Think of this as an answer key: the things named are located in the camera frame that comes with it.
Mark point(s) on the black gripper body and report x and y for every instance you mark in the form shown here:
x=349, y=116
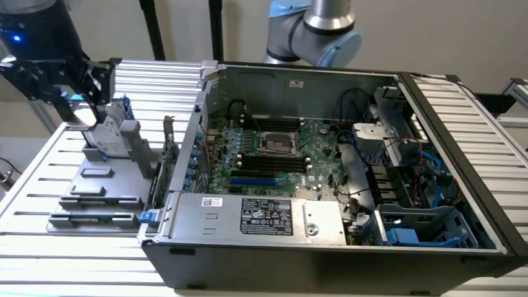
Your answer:
x=39, y=34

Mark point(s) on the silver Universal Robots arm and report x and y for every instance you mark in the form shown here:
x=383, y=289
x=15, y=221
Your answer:
x=326, y=18

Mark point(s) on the silver CPU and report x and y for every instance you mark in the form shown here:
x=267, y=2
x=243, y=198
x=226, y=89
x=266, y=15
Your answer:
x=97, y=172

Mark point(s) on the black RAM slot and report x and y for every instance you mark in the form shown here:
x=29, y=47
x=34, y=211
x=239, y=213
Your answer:
x=274, y=164
x=274, y=160
x=274, y=156
x=278, y=128
x=278, y=122
x=274, y=168
x=278, y=125
x=278, y=119

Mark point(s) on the black long expansion slot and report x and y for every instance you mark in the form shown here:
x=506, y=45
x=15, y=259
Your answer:
x=253, y=174

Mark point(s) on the CPU socket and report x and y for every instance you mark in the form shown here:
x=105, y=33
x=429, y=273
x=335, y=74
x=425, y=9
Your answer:
x=278, y=143

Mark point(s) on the black short expansion slot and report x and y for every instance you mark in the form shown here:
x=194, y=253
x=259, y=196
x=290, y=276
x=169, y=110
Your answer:
x=242, y=190

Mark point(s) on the blue expansion slot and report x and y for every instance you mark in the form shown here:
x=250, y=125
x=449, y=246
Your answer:
x=254, y=182

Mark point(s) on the silver disk with blue carrier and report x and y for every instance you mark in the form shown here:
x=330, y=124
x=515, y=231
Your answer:
x=109, y=133

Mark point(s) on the black pole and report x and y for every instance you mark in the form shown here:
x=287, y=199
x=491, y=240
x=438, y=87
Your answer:
x=154, y=29
x=215, y=29

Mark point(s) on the green graphics card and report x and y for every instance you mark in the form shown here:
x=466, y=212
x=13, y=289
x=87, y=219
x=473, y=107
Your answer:
x=167, y=161

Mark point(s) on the grey parts rack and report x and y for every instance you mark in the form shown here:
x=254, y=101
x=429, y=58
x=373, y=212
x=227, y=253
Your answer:
x=115, y=185

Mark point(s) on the blue power supply latch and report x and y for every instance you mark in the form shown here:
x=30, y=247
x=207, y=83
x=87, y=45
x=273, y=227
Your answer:
x=150, y=216

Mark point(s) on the socket locking lever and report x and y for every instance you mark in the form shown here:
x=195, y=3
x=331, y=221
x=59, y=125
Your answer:
x=305, y=144

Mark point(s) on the silver power supply unit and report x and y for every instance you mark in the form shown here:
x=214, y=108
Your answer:
x=231, y=229

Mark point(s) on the green motherboard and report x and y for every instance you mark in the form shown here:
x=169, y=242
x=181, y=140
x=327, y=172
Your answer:
x=318, y=161

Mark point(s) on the silver chipset heat sink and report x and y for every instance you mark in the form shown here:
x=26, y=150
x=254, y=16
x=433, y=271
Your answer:
x=307, y=194

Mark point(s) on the grey plastic air shroud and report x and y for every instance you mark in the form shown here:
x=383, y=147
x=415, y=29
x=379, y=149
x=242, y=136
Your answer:
x=355, y=170

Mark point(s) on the silver metal disk bay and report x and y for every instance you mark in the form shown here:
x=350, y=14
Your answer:
x=393, y=130

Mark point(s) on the black open PC case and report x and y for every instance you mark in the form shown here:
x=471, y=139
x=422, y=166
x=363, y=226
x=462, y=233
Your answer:
x=289, y=266

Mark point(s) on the grey blue disk bay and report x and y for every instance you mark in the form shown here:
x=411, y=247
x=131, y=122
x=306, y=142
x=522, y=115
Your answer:
x=413, y=213

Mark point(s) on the black box beside table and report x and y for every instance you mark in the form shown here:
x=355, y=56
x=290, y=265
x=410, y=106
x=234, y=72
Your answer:
x=493, y=102

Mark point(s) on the aluminium profile frame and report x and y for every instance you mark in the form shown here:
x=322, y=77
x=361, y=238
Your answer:
x=515, y=92

